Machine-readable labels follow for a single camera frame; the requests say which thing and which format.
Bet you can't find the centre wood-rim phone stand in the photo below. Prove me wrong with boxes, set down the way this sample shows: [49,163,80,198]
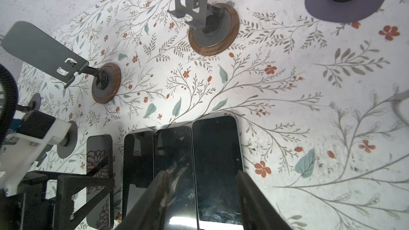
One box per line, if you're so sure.
[1,21,121,104]

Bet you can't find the dark grey round stand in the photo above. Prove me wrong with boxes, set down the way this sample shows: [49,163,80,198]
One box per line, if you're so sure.
[35,120,78,168]

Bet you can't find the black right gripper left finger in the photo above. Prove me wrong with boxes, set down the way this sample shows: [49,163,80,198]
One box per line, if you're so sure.
[116,165,176,230]

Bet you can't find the grey stand with wood-rim base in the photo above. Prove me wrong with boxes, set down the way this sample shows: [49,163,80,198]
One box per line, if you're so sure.
[168,0,240,56]

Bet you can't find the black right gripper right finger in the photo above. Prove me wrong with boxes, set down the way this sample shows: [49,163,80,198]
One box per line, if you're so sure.
[235,170,291,230]

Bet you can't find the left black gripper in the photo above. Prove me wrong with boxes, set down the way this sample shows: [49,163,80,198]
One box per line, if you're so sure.
[0,159,116,230]

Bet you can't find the far left grey stand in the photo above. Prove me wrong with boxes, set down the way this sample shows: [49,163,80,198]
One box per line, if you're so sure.
[16,93,42,113]

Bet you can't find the white phone stand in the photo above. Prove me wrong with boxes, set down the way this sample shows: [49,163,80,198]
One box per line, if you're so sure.
[392,90,409,125]

